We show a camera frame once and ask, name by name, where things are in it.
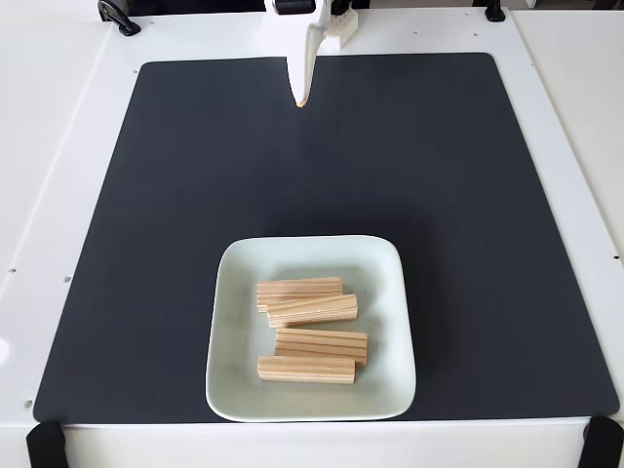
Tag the striped wooden block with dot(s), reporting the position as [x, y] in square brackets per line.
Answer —
[297, 286]
[312, 310]

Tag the grooved wooden block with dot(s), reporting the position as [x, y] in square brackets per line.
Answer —
[322, 341]

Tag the smooth wooden block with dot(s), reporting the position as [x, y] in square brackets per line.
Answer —
[307, 369]

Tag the pale green square plate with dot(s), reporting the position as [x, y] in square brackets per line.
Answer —
[234, 302]

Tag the black base clamp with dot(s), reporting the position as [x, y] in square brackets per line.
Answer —
[341, 6]

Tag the black table clamp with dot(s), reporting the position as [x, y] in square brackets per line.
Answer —
[495, 12]
[117, 17]

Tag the black rubber mat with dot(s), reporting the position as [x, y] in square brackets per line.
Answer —
[146, 292]

